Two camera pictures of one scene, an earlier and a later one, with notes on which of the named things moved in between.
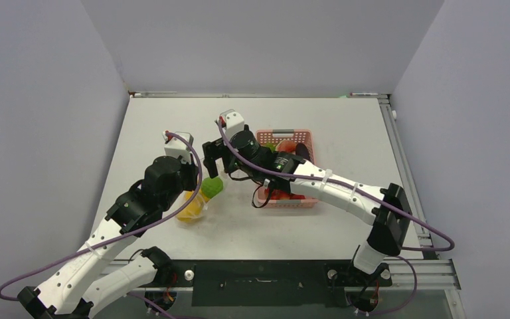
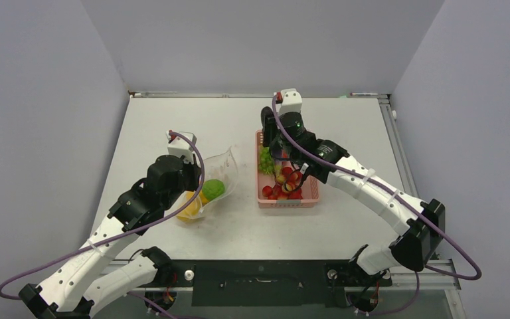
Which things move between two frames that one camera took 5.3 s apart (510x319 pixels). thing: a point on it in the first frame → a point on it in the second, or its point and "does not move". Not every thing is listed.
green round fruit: (212, 187) does not move
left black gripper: (192, 171) does not move
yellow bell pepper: (194, 211) does not move
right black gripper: (215, 150) → (270, 131)
